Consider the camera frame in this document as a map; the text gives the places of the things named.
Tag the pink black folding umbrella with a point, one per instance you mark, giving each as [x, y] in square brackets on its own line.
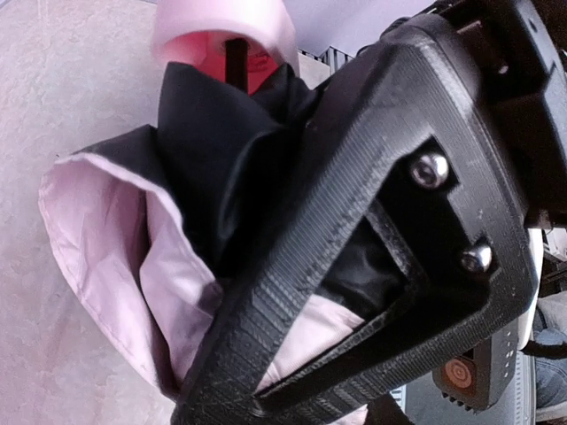
[138, 223]

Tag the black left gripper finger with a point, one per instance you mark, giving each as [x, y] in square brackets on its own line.
[395, 240]

